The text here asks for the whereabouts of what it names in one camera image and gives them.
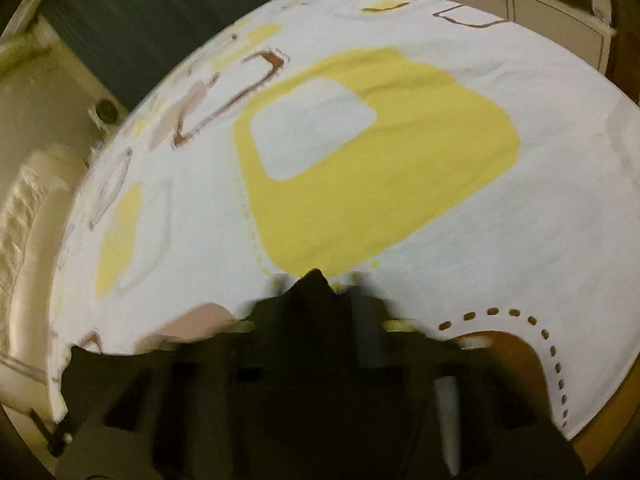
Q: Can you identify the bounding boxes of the black pants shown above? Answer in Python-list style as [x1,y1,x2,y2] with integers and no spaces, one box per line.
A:
[250,268,386,480]

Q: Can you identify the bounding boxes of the dark teal curtain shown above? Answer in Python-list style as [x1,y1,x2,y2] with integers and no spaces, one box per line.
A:
[39,0,327,112]

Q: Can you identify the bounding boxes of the white patterned bed sheet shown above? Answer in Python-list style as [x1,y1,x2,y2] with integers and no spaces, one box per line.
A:
[47,0,640,442]

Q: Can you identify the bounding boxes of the cream low cabinet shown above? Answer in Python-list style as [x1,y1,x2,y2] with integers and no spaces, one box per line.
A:
[385,0,619,77]

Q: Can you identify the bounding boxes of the small white desk fan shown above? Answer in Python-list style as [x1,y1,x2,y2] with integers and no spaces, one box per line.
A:
[87,97,124,134]

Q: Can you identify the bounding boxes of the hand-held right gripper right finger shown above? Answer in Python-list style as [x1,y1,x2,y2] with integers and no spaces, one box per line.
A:
[344,277,587,480]

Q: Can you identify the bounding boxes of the cream tufted headboard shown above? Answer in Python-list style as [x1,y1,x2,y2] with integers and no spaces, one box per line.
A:
[0,144,92,361]

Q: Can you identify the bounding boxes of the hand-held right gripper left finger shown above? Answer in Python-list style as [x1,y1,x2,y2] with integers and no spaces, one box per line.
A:
[54,277,290,480]

